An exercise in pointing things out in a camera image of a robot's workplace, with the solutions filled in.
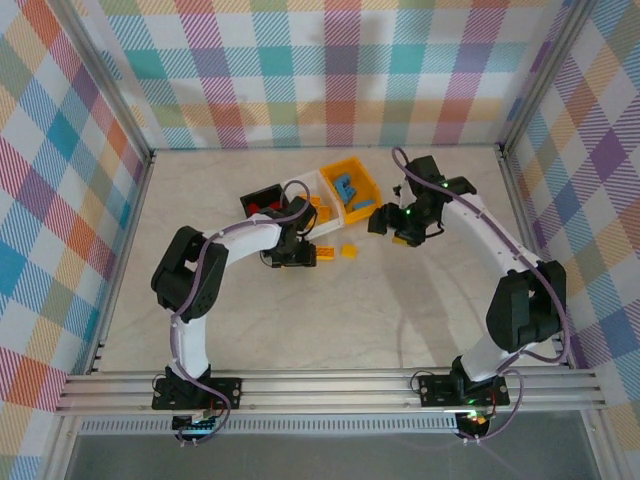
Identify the long blue lego brick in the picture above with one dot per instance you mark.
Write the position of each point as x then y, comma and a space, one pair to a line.
364, 204

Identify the red sloped lego piece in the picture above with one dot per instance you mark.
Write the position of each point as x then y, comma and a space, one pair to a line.
253, 207

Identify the aluminium corner post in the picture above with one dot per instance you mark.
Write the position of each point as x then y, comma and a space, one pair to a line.
547, 75
100, 80

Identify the yellow sloped lego piece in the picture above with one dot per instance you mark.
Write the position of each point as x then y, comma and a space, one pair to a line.
325, 214

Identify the aluminium side rail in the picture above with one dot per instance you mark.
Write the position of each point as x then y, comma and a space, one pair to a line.
535, 240
120, 260

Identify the yellow plastic bin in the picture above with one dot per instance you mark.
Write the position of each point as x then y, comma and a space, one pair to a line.
360, 217

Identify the white plastic bin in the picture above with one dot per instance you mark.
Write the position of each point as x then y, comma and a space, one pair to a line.
330, 227

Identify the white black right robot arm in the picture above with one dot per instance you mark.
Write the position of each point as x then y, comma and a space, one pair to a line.
485, 225

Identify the yellow square lego brick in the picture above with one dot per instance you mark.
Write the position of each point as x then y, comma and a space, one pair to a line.
350, 251

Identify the blue studded lego brick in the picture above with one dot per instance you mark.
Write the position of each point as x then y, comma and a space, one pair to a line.
343, 180
348, 193

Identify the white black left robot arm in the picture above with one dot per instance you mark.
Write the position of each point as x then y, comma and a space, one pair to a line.
245, 242

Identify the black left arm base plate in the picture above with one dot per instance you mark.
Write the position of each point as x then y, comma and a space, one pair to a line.
227, 392

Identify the black plastic bin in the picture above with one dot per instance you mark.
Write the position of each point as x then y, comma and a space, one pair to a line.
262, 192

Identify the aluminium mounting rail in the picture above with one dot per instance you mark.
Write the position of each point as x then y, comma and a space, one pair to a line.
325, 395

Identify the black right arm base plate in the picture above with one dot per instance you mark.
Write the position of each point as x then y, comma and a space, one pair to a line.
435, 390

